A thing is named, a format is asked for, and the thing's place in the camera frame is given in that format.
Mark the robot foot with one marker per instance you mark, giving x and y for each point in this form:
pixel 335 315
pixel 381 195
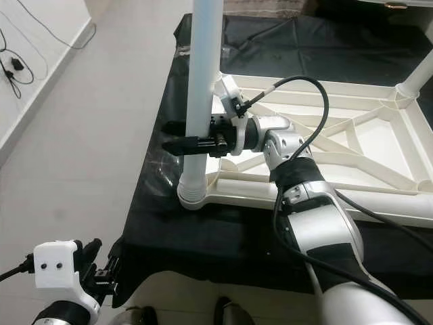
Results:
pixel 132 317
pixel 231 314

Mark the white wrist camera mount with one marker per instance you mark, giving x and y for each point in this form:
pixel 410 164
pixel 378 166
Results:
pixel 59 269
pixel 230 95

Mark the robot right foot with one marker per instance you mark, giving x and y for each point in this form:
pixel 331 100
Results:
pixel 231 314

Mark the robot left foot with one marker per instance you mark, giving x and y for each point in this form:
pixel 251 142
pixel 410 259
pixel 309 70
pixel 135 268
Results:
pixel 132 317

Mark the beige low platform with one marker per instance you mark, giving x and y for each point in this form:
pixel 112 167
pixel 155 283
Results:
pixel 270 7

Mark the clear tape strip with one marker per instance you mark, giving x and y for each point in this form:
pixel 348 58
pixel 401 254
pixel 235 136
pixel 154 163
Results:
pixel 184 51

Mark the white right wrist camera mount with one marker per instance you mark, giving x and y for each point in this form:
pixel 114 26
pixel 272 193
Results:
pixel 230 95

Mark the clear tape cross patch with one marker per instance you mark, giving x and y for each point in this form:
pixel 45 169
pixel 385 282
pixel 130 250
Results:
pixel 166 172

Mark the black tablecloth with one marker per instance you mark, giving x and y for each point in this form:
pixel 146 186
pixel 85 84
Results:
pixel 210 250

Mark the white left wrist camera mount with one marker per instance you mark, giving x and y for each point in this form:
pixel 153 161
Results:
pixel 59 269

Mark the white plastic children table top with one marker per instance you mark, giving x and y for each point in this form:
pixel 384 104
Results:
pixel 372 149

